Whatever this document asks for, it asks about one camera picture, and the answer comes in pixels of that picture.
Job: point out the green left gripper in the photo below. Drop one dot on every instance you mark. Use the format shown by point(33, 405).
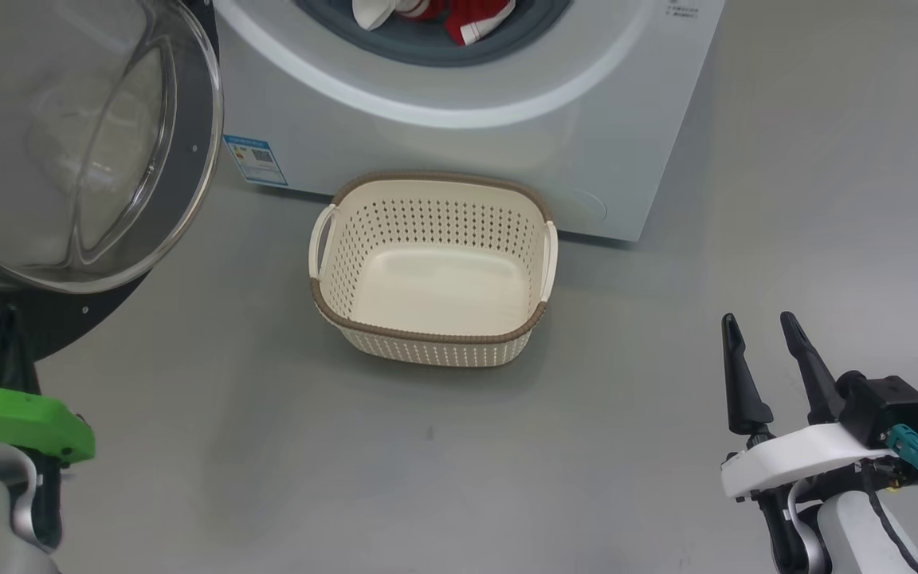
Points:
point(21, 422)

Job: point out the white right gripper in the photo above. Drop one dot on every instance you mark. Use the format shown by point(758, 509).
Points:
point(794, 458)

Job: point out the dark grey glass washer door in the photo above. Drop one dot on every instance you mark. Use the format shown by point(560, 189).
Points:
point(68, 143)

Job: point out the red garment with white stripes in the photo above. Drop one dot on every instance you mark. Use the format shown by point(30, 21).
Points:
point(475, 16)

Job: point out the white garment with red trim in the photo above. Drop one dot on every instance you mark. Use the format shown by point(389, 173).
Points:
point(370, 12)

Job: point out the cream perforated laundry basket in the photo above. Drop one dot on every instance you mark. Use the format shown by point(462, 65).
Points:
point(435, 287)

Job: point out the white front-load washing machine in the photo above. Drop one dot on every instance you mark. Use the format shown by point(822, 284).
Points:
point(443, 143)

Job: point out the blue energy label sticker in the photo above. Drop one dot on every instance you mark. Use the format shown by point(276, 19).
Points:
point(256, 159)

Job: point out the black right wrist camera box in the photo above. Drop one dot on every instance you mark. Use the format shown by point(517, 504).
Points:
point(885, 406)

